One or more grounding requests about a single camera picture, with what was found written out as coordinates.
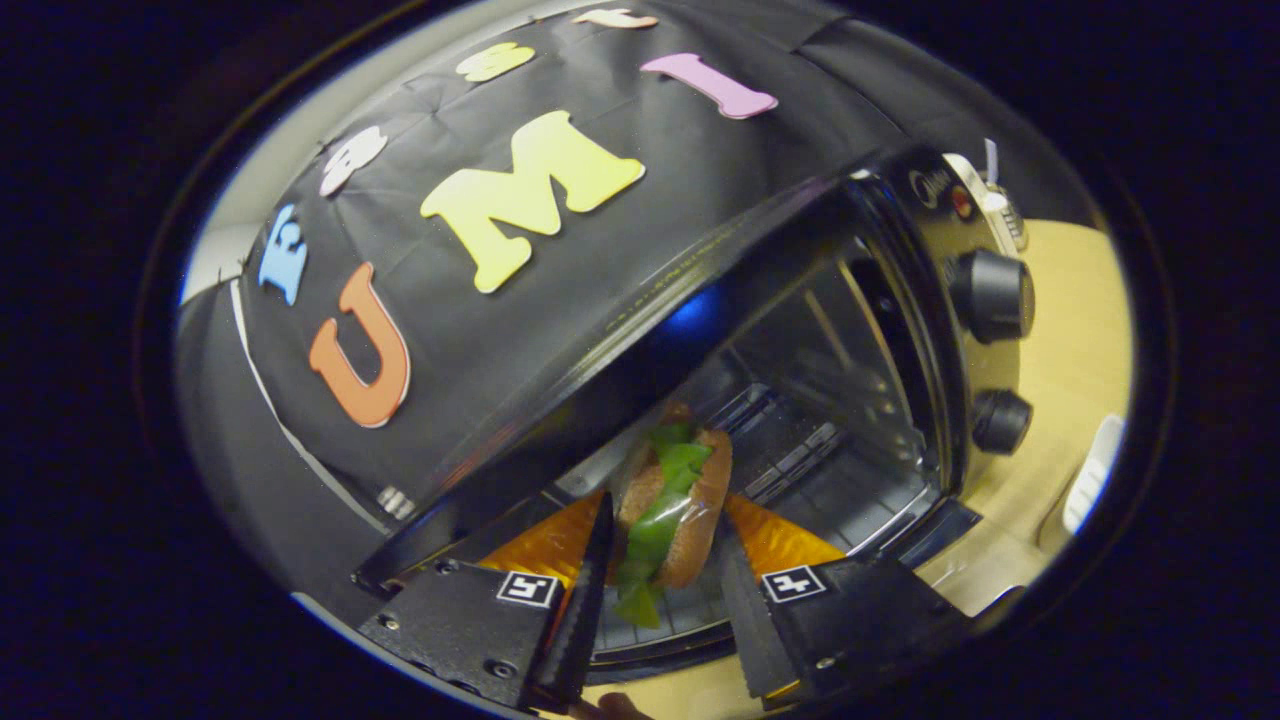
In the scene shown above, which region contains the metal oven rack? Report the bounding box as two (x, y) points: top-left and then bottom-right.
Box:
(738, 383), (906, 506)

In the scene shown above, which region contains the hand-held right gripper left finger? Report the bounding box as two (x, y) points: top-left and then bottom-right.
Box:
(357, 491), (617, 714)

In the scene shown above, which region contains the white toaster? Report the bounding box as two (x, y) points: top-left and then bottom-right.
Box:
(944, 152), (1013, 259)

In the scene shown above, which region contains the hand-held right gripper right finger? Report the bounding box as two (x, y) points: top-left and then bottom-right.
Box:
(721, 491), (970, 701)

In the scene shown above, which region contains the lettuce bread sandwich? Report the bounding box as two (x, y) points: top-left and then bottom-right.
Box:
(612, 403), (734, 629)

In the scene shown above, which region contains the white rectangular tray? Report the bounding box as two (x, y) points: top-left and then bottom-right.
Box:
(1061, 414), (1127, 537)

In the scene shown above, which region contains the black electric oven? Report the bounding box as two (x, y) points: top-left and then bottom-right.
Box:
(352, 143), (1037, 687)

